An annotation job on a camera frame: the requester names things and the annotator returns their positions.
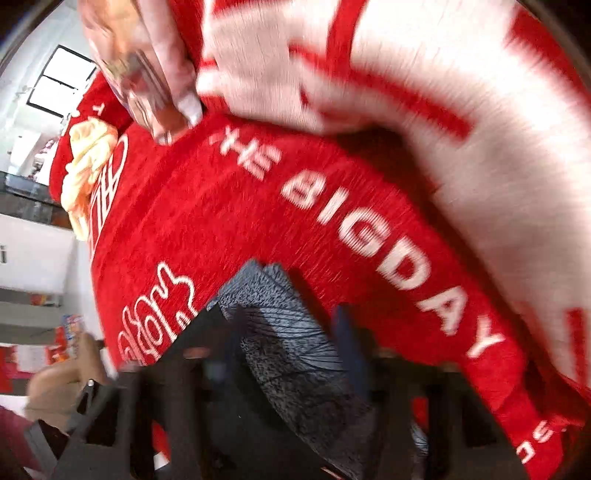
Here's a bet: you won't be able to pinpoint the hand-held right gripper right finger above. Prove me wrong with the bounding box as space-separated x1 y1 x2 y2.
332 302 529 480

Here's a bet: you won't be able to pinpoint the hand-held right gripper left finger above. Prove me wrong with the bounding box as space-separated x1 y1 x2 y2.
50 304 251 480

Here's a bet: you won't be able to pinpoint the black pants with blue-grey print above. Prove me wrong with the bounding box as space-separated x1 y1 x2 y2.
207 259 430 480

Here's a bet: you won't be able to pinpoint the person's left forearm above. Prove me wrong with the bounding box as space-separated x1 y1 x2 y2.
0 405 41 480

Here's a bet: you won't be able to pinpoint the person's left hand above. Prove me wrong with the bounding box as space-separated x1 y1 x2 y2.
25 331 110 432

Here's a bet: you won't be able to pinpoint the red printed blanket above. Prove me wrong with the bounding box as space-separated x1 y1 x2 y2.
48 69 591 480

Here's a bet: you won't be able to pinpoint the pale yellow cloth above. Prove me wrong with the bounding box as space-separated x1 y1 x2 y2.
64 116 120 241

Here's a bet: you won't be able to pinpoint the window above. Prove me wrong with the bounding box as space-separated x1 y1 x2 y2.
27 45 99 117

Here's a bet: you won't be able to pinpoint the red white striped cloth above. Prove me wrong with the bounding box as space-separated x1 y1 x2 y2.
166 0 591 398

